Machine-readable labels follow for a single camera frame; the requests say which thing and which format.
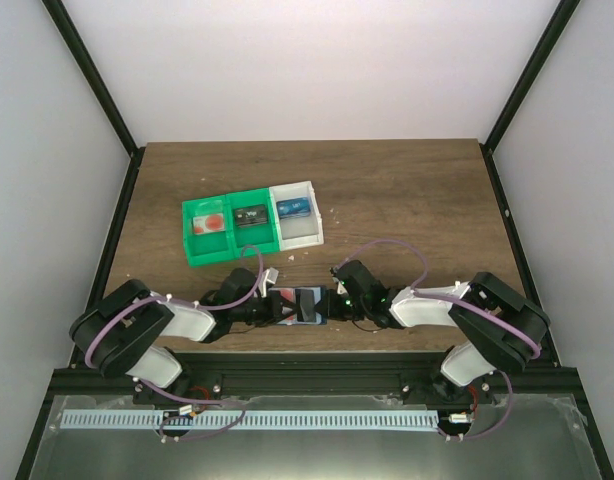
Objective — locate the blue card holder wallet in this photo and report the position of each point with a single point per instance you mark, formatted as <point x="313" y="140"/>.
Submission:
<point x="318" y="295"/>

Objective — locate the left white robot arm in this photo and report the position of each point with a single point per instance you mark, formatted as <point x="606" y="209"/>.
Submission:
<point x="118" y="335"/>

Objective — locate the white translucent bin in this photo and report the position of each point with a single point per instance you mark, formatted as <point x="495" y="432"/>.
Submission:
<point x="298" y="233"/>

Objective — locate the blue card stack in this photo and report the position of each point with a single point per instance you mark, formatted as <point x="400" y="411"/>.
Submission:
<point x="293" y="208"/>

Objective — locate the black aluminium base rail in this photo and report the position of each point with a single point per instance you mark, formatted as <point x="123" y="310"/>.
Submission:
<point x="254" y="374"/>

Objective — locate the red white card stack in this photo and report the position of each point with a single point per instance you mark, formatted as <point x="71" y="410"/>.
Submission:
<point x="208" y="224"/>

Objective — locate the left black frame post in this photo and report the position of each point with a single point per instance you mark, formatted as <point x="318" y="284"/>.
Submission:
<point x="78" y="50"/>

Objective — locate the red card in sleeve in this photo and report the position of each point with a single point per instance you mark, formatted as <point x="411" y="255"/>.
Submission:
<point x="288" y="320"/>

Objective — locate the right black frame post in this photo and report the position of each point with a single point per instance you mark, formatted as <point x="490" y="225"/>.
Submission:
<point x="549" y="38"/>

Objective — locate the black VIP credit card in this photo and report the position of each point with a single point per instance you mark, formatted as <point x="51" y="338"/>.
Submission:
<point x="302" y="296"/>

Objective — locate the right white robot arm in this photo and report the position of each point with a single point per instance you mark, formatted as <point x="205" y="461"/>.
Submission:
<point x="503" y="329"/>

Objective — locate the black frame post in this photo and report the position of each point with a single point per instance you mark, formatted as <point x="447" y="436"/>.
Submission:
<point x="78" y="50"/>
<point x="549" y="38"/>

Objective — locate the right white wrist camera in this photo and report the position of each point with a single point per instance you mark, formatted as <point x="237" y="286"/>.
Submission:
<point x="340" y="288"/>

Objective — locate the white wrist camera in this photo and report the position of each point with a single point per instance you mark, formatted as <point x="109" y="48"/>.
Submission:
<point x="340" y="288"/>
<point x="269" y="279"/>

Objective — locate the black card stack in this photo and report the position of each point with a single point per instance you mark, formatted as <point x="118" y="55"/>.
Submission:
<point x="250" y="216"/>

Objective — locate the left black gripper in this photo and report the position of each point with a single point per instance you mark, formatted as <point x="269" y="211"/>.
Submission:
<point x="276" y="301"/>

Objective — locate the light blue slotted cable duct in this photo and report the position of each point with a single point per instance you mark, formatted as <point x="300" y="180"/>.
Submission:
<point x="263" y="420"/>

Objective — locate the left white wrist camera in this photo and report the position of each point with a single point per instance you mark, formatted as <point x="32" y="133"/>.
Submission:
<point x="269" y="279"/>

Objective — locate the green bin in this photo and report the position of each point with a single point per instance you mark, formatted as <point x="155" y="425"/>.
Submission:
<point x="264" y="237"/>
<point x="201" y="250"/>

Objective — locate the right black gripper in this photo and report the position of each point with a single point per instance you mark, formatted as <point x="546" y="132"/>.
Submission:
<point x="331" y="310"/>

